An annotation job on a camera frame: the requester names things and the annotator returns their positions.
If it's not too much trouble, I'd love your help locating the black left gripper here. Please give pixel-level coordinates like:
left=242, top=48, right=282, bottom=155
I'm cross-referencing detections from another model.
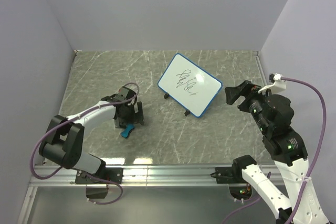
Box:
left=115, top=101, right=144, bottom=129

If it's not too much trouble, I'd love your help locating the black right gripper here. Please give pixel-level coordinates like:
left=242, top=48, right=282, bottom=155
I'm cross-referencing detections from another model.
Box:
left=223, top=78, right=274, bottom=132

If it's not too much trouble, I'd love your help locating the blue black whiteboard eraser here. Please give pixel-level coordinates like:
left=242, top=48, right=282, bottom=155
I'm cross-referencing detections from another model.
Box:
left=120, top=124, right=135, bottom=138

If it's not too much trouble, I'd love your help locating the blue framed whiteboard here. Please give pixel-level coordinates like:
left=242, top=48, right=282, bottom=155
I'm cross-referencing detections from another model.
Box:
left=157, top=53, right=223, bottom=118

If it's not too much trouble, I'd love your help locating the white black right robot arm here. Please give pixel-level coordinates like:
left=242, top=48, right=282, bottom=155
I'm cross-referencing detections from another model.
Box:
left=225, top=78, right=330, bottom=223

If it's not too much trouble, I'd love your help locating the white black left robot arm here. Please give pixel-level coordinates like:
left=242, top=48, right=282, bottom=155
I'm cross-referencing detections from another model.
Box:
left=38, top=86, right=144, bottom=183

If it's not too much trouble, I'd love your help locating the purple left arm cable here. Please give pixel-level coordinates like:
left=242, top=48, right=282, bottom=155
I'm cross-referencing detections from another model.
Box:
left=29, top=82, right=140, bottom=206

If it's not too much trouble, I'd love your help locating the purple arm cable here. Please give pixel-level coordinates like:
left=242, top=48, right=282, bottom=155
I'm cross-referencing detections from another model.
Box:
left=222, top=76, right=327, bottom=224
left=29, top=82, right=140, bottom=206

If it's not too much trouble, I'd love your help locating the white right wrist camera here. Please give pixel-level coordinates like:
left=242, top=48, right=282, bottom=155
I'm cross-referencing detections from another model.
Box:
left=258, top=73, right=287, bottom=94

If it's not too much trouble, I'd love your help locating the aluminium front rail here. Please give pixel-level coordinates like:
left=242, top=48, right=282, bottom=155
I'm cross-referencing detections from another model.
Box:
left=29, top=163, right=287, bottom=187

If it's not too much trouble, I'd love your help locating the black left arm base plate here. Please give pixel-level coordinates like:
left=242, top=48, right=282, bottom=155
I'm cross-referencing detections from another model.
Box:
left=75, top=167, right=123, bottom=185

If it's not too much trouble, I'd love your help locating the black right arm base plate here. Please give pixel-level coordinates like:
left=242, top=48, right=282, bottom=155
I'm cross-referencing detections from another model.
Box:
left=210, top=166, right=245, bottom=184

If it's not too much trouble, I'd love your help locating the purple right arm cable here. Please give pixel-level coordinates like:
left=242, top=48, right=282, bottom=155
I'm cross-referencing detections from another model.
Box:
left=222, top=76, right=327, bottom=224

